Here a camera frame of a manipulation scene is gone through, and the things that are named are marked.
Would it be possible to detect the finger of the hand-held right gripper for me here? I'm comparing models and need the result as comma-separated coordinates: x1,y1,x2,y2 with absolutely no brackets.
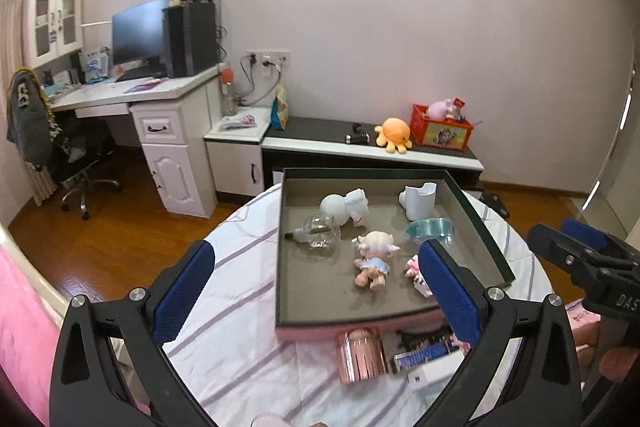
527,222,610,304
560,218,640,279

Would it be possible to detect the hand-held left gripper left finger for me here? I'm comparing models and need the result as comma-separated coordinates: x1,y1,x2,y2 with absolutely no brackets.
49,239,217,427

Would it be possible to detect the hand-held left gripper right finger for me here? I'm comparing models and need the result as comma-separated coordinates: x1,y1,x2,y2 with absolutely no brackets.
417,238,583,427

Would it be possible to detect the small pink doll figure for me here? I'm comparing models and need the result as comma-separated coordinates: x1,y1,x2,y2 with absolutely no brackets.
404,255,433,298

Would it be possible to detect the teal clear plastic dish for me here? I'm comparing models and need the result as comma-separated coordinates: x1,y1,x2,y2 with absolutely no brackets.
405,217,456,250

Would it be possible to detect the pig doll blue dress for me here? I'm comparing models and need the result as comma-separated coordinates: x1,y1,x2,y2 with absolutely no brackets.
352,229,402,292

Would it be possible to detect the white plug charger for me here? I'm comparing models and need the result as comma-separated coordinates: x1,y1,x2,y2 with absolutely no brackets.
400,349,468,388

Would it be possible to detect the white plastic holder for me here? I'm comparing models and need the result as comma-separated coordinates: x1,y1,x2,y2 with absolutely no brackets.
398,181,438,222

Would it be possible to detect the rose gold cup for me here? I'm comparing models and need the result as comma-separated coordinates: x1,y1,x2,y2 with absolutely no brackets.
336,327,390,385

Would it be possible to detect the clear glass bottle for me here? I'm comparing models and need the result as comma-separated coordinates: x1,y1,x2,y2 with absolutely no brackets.
285,214,342,253

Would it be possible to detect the white round night light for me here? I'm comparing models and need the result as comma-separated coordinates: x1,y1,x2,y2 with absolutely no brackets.
319,188,370,228

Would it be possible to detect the person's right hand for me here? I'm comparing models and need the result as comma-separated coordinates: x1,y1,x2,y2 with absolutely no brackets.
597,347,640,383

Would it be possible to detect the white nightstand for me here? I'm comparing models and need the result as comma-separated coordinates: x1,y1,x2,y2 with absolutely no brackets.
204,106,273,198

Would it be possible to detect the red toy box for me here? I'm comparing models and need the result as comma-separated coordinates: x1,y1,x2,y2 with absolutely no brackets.
409,103,475,152

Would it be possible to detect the pink blanket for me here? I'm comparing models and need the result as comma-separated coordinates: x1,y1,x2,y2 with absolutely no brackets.
0,247,66,427

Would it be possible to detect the orange octopus plush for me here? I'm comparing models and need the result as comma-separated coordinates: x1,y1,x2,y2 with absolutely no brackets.
374,118,413,154

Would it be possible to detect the black office chair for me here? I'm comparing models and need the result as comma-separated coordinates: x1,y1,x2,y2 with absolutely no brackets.
47,112,121,220

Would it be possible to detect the small black object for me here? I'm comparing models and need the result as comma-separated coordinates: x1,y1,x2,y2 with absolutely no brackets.
345,123,371,145

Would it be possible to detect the red cap water bottle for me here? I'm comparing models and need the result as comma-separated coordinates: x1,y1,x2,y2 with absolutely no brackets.
220,68,238,116

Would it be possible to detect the white desk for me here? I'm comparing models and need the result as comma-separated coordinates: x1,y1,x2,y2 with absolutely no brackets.
47,64,226,220

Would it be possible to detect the blue yellow snack bag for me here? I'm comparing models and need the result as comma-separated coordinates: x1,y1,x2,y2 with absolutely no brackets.
270,84,291,130

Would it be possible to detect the pink paper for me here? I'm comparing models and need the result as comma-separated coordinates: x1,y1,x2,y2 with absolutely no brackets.
122,78,168,94

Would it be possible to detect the black keyboard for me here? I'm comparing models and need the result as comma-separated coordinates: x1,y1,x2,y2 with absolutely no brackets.
115,67,161,82

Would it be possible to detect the grey jacket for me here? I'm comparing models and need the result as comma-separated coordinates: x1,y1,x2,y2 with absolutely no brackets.
6,68,56,165

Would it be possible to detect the blue white box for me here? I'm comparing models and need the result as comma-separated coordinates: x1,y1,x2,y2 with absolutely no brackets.
82,49,111,82

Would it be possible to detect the black computer tower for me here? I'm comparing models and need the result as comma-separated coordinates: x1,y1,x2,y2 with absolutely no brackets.
162,2,219,78

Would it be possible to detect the black computer monitor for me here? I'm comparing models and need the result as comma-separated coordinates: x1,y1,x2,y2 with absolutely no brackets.
111,0,172,75

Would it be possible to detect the white hutch cabinet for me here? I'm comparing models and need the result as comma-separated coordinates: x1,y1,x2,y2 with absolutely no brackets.
22,0,85,68

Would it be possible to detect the white bed frame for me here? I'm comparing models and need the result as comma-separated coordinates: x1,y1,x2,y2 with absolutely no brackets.
0,224,71,323

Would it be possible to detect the black power cable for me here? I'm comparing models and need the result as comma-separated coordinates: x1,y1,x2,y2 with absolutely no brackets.
235,57,281,108

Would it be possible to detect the wall outlet strip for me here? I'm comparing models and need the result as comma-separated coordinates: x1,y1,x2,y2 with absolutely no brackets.
245,50,291,66

